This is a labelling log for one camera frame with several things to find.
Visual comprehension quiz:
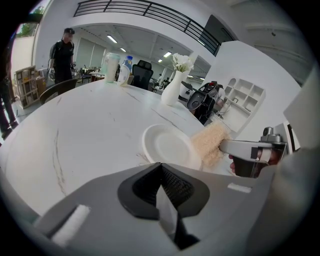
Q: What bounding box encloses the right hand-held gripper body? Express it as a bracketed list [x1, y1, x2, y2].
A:
[233, 126, 288, 179]

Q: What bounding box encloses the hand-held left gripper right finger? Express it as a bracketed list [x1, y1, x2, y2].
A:
[159, 162, 285, 256]

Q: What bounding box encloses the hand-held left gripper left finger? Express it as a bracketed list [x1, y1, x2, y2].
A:
[32, 161, 181, 256]

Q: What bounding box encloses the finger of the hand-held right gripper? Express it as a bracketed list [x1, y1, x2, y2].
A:
[218, 139, 253, 161]

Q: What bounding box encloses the beige scrub sponge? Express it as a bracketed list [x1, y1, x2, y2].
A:
[191, 121, 233, 169]

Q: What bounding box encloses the white round plate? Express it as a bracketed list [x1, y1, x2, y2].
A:
[141, 123, 203, 171]

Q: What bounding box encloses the person's right hand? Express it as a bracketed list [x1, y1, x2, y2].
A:
[228, 154, 237, 176]

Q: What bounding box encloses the white cubby shelf unit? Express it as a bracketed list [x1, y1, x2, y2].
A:
[219, 77, 266, 134]

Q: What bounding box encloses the white ceramic vase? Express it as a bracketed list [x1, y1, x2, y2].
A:
[161, 70, 191, 106]

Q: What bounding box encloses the white flower bunch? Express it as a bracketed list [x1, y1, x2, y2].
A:
[171, 52, 195, 73]

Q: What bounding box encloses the black mesh office chair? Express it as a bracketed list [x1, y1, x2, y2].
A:
[131, 59, 154, 91]

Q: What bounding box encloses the dark curved-back chair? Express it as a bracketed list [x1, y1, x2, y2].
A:
[39, 78, 79, 105]

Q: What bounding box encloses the white bottle with blue cap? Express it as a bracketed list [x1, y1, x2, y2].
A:
[116, 55, 134, 88]

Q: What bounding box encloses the white cup with green lid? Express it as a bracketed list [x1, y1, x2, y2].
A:
[102, 52, 121, 84]

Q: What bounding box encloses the stack of cardboard boxes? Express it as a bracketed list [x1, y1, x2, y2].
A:
[13, 65, 47, 110]

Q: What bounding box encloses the black metal railing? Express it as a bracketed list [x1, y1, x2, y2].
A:
[73, 0, 221, 57]

